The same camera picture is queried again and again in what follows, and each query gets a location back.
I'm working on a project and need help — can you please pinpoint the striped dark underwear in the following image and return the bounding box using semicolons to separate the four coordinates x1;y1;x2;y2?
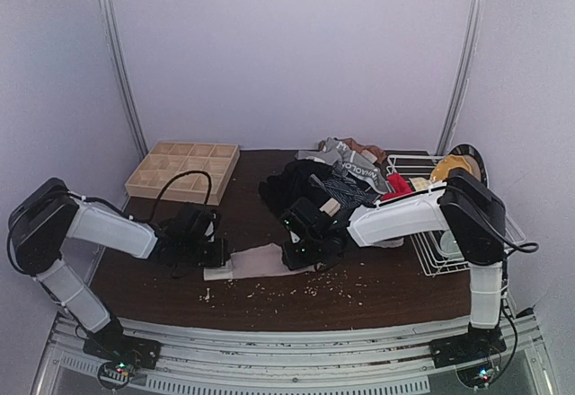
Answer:
308;174;376;209

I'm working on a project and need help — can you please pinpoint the metal frame post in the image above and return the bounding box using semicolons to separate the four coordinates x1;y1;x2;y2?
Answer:
435;0;486;155
98;0;148;160

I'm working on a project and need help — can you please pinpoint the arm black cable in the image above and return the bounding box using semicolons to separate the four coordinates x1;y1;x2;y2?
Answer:
484;215;540;387
6;170;213;275

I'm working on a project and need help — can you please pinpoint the right metal frame post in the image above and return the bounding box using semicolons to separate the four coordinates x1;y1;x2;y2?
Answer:
435;0;486;155

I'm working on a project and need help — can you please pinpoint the wooden compartment tray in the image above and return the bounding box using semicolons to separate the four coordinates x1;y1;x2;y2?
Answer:
125;142;240;206

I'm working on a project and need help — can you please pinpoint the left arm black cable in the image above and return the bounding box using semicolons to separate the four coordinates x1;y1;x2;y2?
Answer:
6;170;213;275

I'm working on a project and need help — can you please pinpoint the yellow dotted plate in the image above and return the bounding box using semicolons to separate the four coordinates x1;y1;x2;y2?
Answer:
429;154;474;183

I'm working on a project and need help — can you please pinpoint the red underwear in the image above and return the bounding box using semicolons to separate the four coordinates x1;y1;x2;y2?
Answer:
381;173;413;201

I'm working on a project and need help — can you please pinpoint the tan beige underwear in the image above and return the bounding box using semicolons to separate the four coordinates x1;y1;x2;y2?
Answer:
335;138;387;164

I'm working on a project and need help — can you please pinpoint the left metal frame post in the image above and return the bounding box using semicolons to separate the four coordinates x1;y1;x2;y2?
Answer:
98;0;148;160

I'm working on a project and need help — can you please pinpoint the grey lettered underwear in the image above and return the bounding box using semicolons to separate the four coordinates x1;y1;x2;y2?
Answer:
296;137;389;195

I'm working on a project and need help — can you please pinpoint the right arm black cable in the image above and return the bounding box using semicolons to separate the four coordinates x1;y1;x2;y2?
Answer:
484;215;540;387

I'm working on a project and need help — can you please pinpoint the cream checkered bowl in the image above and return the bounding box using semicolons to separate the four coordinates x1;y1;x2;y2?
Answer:
408;177;433;192

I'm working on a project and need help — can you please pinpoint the pink and white underwear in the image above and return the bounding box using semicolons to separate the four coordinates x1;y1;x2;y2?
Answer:
203;243;315;281

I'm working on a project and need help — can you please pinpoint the white wire dish rack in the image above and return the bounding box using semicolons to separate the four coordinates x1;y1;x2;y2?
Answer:
385;154;526;277

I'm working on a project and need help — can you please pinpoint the white bowl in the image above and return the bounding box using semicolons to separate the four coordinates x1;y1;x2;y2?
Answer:
439;231;463;259

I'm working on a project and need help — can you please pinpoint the black underwear white waistband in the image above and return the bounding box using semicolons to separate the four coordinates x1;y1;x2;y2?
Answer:
258;160;342;228

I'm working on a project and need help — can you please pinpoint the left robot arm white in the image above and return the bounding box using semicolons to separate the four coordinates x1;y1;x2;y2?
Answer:
6;178;230;338

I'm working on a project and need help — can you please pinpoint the dark round plate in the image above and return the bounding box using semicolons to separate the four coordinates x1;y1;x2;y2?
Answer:
448;144;488;187

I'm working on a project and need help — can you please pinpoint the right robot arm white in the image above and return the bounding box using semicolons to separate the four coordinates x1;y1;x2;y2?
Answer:
280;168;507;337

